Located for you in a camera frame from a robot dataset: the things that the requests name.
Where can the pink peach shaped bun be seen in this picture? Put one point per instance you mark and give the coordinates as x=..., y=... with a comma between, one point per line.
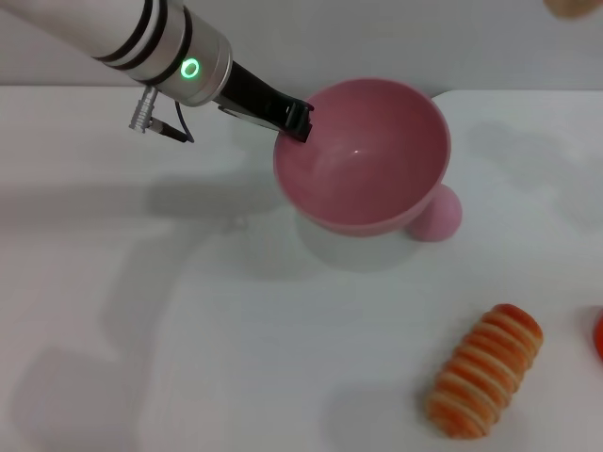
x=440, y=221

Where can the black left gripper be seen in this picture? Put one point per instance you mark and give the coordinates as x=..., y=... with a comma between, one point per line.
x=254, y=99

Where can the red round object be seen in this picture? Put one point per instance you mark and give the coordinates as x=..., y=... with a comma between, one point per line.
x=598, y=334

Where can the orange striped bread loaf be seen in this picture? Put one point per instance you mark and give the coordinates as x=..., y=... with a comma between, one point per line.
x=485, y=372

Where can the pink bowl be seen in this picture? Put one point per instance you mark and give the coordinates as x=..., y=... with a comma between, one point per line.
x=363, y=179

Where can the beige toy potato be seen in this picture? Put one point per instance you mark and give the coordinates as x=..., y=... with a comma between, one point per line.
x=571, y=6

